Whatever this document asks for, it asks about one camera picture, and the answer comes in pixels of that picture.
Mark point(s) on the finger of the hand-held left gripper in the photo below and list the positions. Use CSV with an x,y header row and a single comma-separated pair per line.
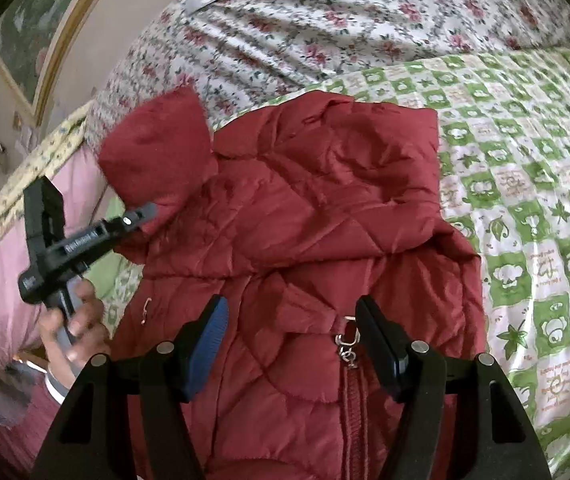
x,y
127,221

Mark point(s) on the gold framed wall picture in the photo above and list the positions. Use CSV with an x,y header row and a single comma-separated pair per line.
x,y
40,25

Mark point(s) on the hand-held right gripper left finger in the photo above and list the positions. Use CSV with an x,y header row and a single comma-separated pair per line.
x,y
212,332

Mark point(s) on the pink quilt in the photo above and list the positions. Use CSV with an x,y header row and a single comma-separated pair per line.
x,y
0,320

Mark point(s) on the yellow floral cloth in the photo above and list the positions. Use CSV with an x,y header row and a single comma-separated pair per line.
x,y
30,175

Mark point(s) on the red floral quilt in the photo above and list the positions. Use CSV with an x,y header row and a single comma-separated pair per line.
x,y
345,15

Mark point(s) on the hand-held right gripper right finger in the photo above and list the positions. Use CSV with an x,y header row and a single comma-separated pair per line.
x,y
377,332

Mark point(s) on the red quilted jacket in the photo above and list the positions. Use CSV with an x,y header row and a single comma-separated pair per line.
x,y
290,240

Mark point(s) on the green checked blanket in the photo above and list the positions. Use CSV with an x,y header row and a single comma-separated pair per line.
x,y
530,210

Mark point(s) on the person's left hand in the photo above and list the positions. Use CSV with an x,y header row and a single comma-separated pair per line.
x,y
85,327

